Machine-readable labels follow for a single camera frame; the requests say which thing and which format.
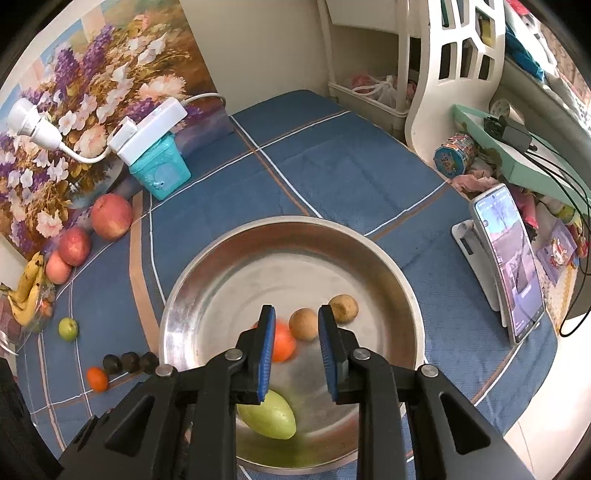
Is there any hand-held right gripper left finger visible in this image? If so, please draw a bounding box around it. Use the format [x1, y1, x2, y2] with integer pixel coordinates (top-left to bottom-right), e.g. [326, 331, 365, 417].
[58, 305, 278, 480]

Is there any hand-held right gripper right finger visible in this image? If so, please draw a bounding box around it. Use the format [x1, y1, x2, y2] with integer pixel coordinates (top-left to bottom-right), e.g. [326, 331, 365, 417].
[318, 304, 536, 480]

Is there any stainless steel bowl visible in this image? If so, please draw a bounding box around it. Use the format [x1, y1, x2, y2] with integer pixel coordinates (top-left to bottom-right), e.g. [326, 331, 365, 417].
[158, 216, 426, 476]

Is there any brown round fruit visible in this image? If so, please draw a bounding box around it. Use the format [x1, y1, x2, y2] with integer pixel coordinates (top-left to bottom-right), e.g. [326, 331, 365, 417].
[289, 308, 320, 343]
[329, 294, 359, 324]

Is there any green mango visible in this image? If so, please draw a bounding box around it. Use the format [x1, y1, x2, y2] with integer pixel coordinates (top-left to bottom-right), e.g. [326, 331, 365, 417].
[237, 390, 297, 440]

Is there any small orange tangerine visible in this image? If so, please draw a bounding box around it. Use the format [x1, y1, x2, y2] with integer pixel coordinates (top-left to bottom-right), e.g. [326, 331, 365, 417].
[87, 367, 110, 393]

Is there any white phone stand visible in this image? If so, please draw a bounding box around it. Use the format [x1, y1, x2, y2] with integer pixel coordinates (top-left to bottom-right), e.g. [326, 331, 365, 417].
[451, 219, 506, 328]

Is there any blue plaid tablecloth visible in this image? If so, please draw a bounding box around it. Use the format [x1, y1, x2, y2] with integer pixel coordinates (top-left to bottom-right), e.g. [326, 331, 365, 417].
[18, 89, 559, 480]

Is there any smartphone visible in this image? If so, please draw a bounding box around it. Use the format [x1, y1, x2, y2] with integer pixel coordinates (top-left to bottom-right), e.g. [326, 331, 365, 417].
[471, 183, 546, 345]

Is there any large red apple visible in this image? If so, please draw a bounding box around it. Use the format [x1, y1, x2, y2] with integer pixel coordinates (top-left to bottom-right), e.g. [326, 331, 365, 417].
[90, 194, 134, 241]

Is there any teal plastic box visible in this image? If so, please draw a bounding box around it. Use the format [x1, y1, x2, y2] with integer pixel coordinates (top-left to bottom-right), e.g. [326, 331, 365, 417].
[128, 131, 192, 201]

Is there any medium red apple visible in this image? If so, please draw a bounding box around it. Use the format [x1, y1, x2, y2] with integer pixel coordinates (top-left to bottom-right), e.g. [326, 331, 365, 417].
[58, 227, 92, 267]

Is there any small red apple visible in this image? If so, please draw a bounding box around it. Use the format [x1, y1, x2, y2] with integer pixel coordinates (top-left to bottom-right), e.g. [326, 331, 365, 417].
[45, 250, 73, 284]

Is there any pink cloth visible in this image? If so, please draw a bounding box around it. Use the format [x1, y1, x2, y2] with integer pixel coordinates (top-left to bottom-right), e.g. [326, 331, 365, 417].
[450, 168, 498, 195]

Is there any clear plastic bag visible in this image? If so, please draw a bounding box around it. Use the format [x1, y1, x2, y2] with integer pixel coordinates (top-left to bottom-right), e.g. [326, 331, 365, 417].
[0, 281, 57, 356]

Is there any colourful printed tin can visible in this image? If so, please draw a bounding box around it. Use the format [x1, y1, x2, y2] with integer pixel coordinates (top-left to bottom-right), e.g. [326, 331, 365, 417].
[433, 133, 476, 177]

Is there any bunch of yellow bananas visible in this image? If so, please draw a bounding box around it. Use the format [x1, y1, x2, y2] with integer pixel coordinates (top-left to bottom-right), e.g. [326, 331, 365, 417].
[0, 251, 47, 326]

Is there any colourful printed booklet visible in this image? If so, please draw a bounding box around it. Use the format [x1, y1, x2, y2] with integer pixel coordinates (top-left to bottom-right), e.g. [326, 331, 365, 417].
[536, 219, 579, 288]

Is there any white power strip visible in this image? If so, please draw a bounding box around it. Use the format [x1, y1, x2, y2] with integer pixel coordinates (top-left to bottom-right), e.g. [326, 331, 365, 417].
[108, 92, 227, 165]

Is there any white storage rack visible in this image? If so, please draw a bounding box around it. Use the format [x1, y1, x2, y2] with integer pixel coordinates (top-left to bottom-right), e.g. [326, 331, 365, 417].
[318, 0, 413, 131]

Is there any white plastic bag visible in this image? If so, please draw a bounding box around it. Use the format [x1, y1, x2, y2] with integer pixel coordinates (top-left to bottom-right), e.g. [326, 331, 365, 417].
[353, 74, 409, 108]

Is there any mint green tray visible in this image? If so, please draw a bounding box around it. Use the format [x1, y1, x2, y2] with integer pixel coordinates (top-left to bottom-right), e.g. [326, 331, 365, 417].
[451, 104, 591, 214]

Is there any white plastic chair back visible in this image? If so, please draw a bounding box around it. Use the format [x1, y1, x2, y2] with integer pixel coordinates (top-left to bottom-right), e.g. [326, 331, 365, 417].
[404, 0, 506, 158]

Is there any black charger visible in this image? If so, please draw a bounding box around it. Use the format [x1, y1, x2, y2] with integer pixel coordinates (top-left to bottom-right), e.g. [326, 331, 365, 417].
[484, 115, 539, 151]

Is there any white gooseneck lamp socket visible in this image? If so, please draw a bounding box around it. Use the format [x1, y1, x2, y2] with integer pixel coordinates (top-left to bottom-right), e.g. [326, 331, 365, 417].
[7, 98, 122, 165]

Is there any floral painting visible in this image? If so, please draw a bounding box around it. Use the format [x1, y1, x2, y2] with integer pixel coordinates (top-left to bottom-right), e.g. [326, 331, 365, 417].
[0, 0, 235, 260]

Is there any pile of clothes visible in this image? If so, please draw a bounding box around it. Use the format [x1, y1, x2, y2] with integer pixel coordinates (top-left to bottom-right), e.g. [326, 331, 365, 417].
[503, 0, 591, 86]

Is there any black cable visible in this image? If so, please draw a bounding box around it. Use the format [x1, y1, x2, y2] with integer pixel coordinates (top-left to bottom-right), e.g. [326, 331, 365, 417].
[526, 138, 591, 337]

